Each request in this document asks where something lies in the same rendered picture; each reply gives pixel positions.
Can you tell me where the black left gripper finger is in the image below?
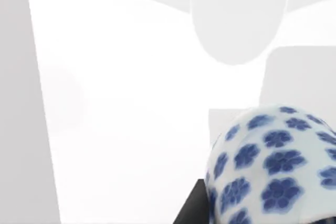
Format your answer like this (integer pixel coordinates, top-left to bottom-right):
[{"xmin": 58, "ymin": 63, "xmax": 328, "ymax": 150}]
[{"xmin": 172, "ymin": 178, "xmax": 212, "ymax": 224}]

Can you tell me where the white cup with blue flowers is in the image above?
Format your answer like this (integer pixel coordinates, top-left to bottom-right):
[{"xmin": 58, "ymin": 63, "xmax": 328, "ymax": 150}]
[{"xmin": 205, "ymin": 105, "xmax": 336, "ymax": 224}]

